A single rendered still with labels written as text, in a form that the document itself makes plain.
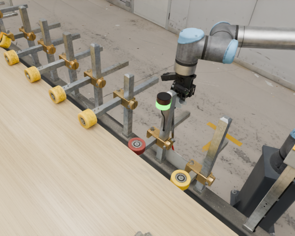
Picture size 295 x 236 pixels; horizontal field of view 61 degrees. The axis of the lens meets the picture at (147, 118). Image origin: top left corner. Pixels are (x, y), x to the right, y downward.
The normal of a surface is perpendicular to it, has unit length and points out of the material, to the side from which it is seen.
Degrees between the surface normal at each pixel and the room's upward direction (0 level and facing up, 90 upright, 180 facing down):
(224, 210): 0
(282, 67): 90
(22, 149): 0
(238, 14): 90
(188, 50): 89
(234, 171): 0
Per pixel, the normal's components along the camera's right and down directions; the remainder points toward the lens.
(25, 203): 0.07, -0.74
